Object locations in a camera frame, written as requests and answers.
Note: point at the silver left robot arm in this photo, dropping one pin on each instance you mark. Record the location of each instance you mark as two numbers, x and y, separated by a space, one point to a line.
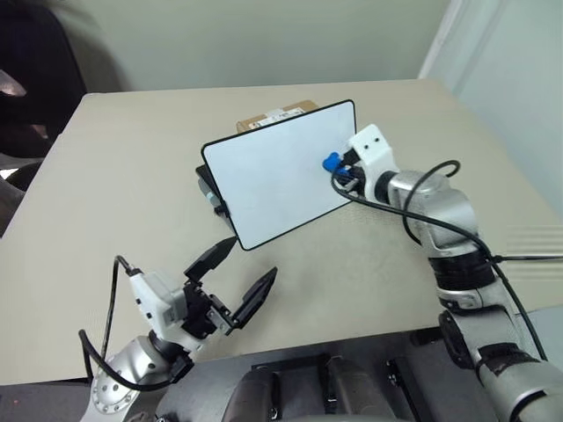
116 373

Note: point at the brown cardboard box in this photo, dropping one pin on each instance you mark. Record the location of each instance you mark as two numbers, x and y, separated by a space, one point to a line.
281 113

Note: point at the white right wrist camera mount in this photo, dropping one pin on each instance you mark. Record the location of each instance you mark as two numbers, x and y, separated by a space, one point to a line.
374 147

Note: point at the dark grey flat plate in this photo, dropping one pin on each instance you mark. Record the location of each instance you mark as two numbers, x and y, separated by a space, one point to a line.
409 378

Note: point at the black-framed whiteboard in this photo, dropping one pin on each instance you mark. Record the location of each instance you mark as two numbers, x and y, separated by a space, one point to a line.
272 180

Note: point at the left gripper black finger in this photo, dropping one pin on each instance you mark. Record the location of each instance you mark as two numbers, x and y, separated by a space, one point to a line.
257 294
211 258

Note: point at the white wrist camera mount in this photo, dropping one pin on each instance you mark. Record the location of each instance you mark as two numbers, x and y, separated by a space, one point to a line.
374 147
151 292

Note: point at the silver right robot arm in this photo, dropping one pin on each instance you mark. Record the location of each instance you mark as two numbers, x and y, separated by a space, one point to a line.
457 237

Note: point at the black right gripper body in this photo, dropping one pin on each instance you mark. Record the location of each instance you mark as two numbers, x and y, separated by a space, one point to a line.
354 178

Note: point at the blue whiteboard eraser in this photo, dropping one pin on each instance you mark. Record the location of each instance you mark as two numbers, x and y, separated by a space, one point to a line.
330 162

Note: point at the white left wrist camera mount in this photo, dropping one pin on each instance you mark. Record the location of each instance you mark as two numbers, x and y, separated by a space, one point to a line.
151 292

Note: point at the person in dark clothing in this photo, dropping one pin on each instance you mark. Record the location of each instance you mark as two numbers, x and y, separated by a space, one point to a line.
31 88

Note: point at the black whiteboard stand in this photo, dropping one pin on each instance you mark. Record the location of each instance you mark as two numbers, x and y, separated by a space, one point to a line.
210 191

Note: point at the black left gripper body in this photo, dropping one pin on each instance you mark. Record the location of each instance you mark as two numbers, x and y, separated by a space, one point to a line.
200 310

